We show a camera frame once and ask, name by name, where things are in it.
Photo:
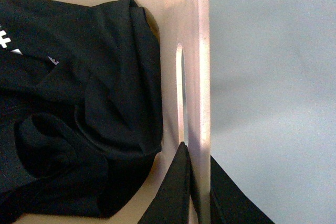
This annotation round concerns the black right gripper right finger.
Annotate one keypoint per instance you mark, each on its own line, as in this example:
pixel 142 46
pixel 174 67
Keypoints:
pixel 228 203

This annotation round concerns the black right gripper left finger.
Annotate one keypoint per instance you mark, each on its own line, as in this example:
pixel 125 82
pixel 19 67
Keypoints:
pixel 172 201

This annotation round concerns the beige plastic laundry hamper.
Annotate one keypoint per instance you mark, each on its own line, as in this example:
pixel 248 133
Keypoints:
pixel 183 29

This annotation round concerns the black printed t-shirt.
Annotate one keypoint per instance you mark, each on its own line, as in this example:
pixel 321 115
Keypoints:
pixel 81 107

